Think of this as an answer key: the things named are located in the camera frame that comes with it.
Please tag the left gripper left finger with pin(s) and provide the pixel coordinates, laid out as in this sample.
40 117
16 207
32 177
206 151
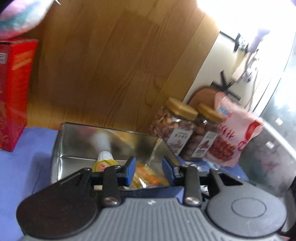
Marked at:
115 177

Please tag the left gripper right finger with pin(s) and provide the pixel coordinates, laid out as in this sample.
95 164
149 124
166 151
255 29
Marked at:
185 176

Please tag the clear yellow snack packet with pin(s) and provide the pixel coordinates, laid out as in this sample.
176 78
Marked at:
145 177

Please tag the black tin box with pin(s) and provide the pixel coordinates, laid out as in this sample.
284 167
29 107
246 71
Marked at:
78 146

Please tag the pink twisted snack bag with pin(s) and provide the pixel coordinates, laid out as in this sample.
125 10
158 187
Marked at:
234 133

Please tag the brown round wooden board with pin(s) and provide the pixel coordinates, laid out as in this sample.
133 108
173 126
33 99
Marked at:
204 95

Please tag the black tape cross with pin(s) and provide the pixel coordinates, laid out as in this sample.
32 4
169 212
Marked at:
224 87

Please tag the red gift box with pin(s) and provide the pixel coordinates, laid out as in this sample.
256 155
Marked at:
17 56

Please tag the pink blue plush toy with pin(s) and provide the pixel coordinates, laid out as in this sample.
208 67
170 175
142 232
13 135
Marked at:
19 17

